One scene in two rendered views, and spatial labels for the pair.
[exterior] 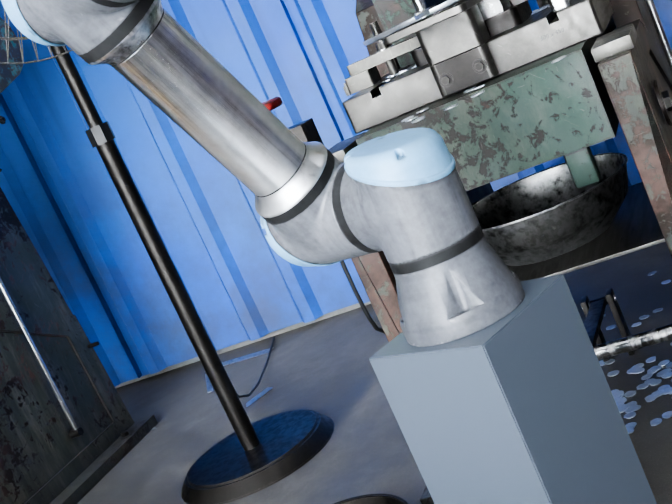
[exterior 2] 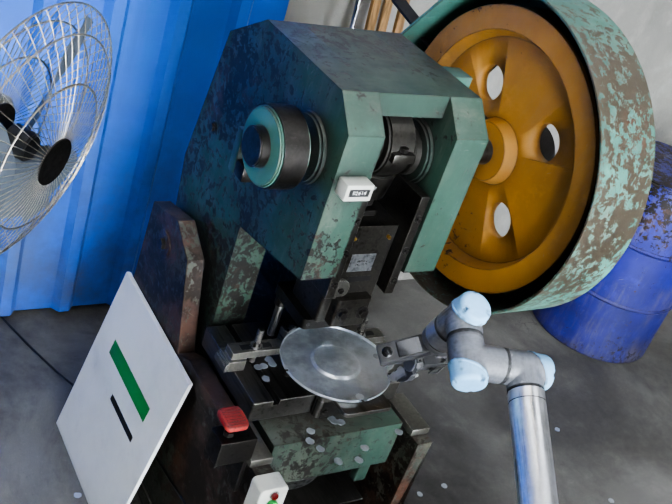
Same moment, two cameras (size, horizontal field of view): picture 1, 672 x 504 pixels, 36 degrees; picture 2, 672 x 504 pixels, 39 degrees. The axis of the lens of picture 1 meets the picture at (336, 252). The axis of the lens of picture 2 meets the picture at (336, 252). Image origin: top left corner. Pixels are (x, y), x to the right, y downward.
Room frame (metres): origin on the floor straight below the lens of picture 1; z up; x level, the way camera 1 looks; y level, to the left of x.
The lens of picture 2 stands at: (0.97, 1.44, 2.20)
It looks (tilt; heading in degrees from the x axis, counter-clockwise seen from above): 30 degrees down; 297
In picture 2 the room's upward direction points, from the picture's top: 19 degrees clockwise
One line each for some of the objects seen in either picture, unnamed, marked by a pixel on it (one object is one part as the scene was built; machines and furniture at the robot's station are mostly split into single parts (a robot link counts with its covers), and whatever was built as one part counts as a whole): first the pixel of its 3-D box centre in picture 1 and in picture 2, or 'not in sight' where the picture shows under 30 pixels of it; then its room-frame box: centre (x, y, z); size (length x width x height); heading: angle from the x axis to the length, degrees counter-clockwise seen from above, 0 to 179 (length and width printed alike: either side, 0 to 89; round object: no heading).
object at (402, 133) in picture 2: not in sight; (370, 170); (1.88, -0.38, 1.27); 0.21 x 0.12 x 0.34; 157
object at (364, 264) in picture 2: not in sight; (349, 261); (1.84, -0.36, 1.04); 0.17 x 0.15 x 0.30; 157
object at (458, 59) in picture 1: (453, 48); (337, 395); (1.72, -0.31, 0.72); 0.25 x 0.14 x 0.14; 157
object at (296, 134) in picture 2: not in sight; (280, 149); (1.99, -0.16, 1.31); 0.22 x 0.12 x 0.22; 157
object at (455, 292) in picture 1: (449, 279); not in sight; (1.20, -0.11, 0.50); 0.15 x 0.15 x 0.10
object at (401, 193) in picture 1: (405, 190); not in sight; (1.21, -0.10, 0.62); 0.13 x 0.12 x 0.14; 45
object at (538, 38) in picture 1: (481, 56); (301, 363); (1.88, -0.38, 0.68); 0.45 x 0.30 x 0.06; 67
